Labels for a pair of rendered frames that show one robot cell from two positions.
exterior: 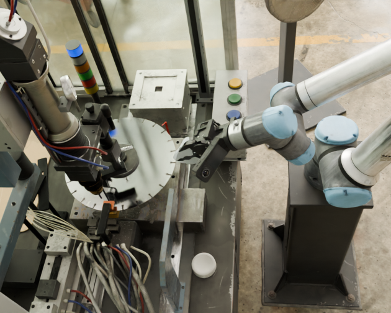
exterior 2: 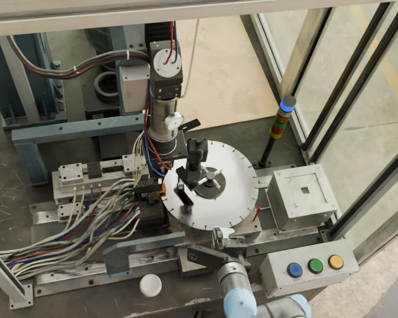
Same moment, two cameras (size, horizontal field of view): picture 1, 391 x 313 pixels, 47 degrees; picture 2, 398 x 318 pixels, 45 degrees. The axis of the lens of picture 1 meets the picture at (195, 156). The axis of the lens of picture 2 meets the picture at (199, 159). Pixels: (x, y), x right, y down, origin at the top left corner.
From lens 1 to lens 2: 0.59 m
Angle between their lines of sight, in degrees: 29
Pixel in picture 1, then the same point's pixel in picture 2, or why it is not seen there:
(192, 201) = not seen: hidden behind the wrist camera
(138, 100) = (284, 176)
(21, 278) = (103, 148)
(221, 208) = (208, 286)
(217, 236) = (180, 290)
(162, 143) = (236, 212)
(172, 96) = (300, 206)
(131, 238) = (147, 216)
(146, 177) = (197, 210)
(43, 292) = (90, 168)
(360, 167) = not seen: outside the picture
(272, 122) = (231, 298)
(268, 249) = not seen: outside the picture
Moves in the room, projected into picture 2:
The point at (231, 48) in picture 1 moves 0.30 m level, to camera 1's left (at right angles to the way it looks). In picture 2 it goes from (369, 245) to (316, 168)
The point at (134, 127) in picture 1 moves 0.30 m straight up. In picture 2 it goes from (246, 183) to (266, 134)
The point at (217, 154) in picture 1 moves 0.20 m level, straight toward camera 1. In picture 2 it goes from (210, 261) to (139, 287)
